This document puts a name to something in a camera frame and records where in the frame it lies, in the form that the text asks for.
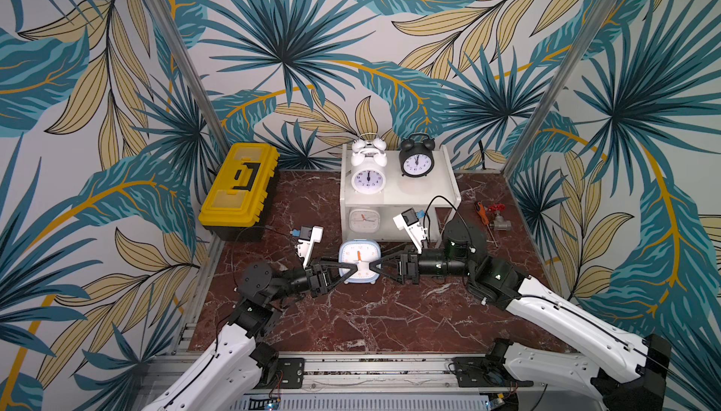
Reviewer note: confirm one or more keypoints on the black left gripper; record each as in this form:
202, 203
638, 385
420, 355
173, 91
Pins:
317, 277

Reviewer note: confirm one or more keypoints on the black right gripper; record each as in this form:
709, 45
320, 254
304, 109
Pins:
406, 267

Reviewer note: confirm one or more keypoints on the light blue square alarm clock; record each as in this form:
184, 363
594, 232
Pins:
360, 253

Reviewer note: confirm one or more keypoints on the cream square alarm clock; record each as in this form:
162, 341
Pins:
364, 221

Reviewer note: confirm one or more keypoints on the black twin-bell alarm clock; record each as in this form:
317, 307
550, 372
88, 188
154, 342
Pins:
416, 155

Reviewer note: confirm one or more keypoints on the white twin-bell alarm clock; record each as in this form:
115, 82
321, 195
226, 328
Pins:
369, 140

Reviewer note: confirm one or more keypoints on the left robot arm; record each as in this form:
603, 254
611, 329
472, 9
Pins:
237, 361

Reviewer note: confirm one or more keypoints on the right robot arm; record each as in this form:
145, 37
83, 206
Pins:
617, 368

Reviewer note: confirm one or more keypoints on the white two-tier shelf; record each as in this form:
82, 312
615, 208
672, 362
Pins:
437, 190

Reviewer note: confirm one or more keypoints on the steel valve red handwheel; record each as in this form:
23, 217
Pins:
499, 222

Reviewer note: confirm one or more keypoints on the yellow black toolbox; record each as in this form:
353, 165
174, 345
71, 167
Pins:
237, 206

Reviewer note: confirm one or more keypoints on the green circuit board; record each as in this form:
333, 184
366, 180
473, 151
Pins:
264, 404

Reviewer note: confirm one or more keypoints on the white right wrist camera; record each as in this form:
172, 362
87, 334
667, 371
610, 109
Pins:
409, 222

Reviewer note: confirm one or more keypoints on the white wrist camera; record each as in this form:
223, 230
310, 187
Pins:
307, 238
409, 222

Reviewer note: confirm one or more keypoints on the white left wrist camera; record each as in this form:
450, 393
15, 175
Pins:
307, 238

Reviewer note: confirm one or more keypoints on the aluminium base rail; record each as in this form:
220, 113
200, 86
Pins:
405, 382

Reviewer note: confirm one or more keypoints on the orange handled screwdriver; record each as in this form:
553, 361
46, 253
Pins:
481, 212

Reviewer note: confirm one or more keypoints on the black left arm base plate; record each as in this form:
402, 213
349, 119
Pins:
287, 374

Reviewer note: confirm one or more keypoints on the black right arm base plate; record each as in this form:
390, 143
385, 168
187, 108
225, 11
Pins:
479, 372

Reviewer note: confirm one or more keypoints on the aluminium left corner post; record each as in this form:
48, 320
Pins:
178, 50

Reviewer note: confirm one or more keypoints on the aluminium corner post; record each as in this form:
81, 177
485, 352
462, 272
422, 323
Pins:
587, 31
178, 50

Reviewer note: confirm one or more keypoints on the aluminium right corner post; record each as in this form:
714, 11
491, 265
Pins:
587, 31

